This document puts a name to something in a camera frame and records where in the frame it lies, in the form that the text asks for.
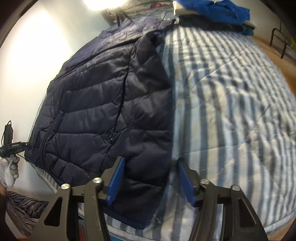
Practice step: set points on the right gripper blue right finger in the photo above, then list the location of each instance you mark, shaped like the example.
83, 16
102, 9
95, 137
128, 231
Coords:
190, 183

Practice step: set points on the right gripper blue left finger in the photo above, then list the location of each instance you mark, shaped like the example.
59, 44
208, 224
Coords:
112, 180

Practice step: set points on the navy quilted puffer jacket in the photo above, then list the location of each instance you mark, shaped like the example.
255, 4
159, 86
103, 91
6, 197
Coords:
111, 98

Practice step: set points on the blue and white folded clothes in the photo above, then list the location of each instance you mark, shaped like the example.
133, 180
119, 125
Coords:
214, 16

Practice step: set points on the white gloved left hand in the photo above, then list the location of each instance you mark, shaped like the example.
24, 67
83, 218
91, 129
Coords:
9, 170

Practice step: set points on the dark striped cloth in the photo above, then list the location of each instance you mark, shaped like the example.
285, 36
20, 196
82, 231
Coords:
24, 211

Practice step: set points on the blue white striped bed quilt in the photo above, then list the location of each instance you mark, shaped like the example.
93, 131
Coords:
234, 123

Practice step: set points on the floral patterned pillow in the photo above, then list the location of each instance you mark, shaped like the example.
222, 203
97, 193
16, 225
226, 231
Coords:
141, 9

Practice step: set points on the black tripod stand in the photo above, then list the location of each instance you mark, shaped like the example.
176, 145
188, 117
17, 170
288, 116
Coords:
122, 19

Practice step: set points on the black metal rack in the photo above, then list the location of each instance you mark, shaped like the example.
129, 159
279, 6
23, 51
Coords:
282, 38

